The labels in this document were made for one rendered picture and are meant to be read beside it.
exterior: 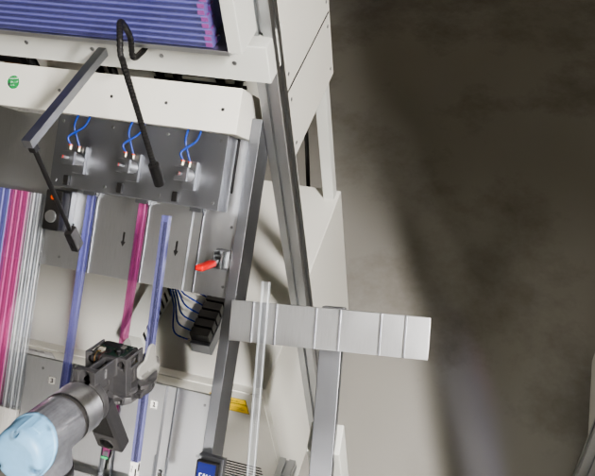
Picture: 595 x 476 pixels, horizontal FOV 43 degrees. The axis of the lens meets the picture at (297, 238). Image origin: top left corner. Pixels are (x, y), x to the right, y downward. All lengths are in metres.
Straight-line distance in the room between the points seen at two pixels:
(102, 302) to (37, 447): 0.94
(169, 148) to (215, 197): 0.13
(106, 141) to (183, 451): 0.59
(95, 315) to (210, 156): 0.70
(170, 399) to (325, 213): 0.77
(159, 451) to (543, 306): 1.54
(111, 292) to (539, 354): 1.34
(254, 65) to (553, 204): 1.89
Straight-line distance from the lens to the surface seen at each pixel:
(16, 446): 1.04
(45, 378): 1.58
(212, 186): 1.34
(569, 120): 3.37
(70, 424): 1.08
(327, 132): 1.89
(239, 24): 1.19
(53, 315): 1.95
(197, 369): 1.74
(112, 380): 1.19
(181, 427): 1.46
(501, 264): 2.73
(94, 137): 1.45
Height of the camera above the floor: 2.04
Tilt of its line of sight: 46 degrees down
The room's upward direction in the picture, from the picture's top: 7 degrees counter-clockwise
